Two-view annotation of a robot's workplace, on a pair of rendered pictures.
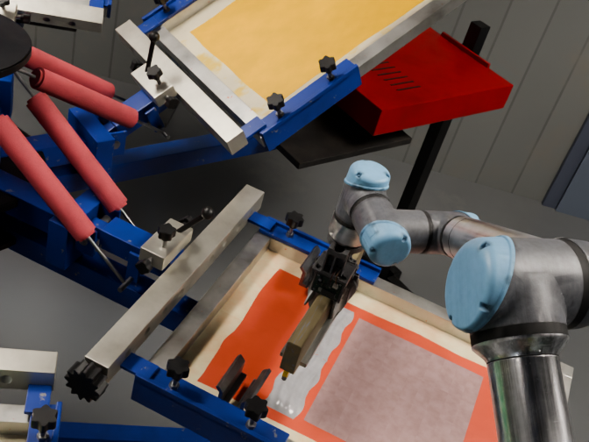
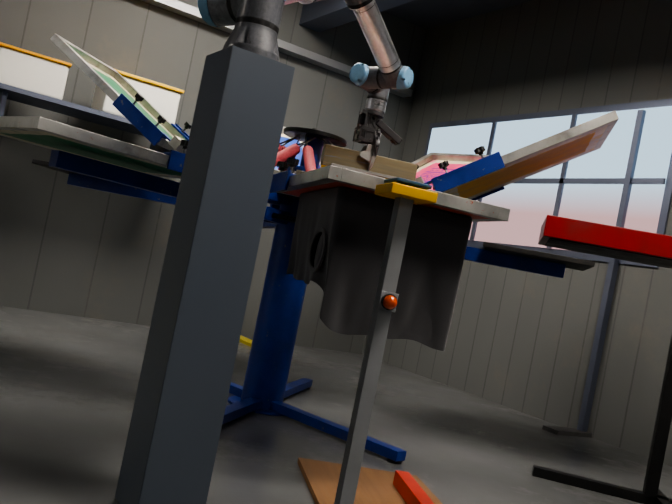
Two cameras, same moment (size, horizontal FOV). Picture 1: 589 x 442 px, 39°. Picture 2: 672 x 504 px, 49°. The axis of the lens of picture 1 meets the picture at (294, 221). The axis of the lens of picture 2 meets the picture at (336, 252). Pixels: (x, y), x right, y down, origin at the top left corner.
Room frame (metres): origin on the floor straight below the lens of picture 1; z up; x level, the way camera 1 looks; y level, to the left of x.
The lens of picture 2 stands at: (-0.13, -2.41, 0.70)
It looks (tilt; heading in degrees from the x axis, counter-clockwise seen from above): 1 degrees up; 60
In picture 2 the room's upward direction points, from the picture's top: 11 degrees clockwise
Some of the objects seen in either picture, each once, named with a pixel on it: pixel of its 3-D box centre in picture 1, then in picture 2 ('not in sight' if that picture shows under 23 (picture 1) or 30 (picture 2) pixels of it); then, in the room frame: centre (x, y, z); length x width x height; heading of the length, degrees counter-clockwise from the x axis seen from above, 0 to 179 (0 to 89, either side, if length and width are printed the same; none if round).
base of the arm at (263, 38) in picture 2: not in sight; (253, 43); (0.56, -0.55, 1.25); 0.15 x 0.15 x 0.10
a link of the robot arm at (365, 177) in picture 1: (363, 195); (379, 85); (1.22, -0.10, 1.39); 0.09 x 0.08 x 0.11; 25
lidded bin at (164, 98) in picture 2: not in sight; (135, 103); (1.05, 2.84, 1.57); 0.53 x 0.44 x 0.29; 2
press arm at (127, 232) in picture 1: (141, 248); not in sight; (1.34, 0.30, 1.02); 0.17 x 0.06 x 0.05; 77
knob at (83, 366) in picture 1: (90, 376); not in sight; (0.97, 0.27, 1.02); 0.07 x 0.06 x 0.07; 77
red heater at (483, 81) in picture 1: (399, 72); (613, 243); (2.49, -0.18, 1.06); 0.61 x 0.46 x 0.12; 137
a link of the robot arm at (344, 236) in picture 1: (351, 228); (375, 107); (1.23, -0.10, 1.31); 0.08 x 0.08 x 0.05
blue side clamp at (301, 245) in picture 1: (316, 258); not in sight; (1.54, -0.08, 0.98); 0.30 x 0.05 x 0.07; 77
